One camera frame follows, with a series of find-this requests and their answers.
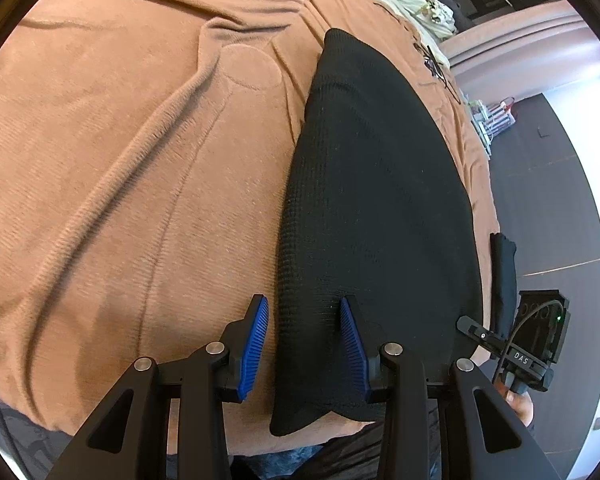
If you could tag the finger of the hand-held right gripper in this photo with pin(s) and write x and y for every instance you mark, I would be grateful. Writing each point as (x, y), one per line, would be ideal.
(480, 334)

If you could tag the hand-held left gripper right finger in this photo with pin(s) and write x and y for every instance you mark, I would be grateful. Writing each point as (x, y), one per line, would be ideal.
(352, 345)

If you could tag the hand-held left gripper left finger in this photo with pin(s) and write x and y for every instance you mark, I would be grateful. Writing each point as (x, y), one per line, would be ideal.
(254, 345)

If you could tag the black pants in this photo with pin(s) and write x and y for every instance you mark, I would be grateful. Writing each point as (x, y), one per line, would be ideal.
(375, 200)

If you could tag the person's right hand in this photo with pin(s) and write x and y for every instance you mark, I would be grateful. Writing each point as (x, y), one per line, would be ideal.
(519, 405)

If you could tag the black cloth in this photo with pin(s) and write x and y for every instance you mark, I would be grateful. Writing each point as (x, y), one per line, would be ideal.
(504, 280)

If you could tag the orange blanket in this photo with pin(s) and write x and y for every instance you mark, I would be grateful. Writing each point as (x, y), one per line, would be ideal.
(130, 160)

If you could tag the pink curtain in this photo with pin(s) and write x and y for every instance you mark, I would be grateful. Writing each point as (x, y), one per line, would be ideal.
(520, 40)

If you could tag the white floral cloth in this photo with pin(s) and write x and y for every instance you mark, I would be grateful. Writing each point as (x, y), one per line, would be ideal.
(437, 15)

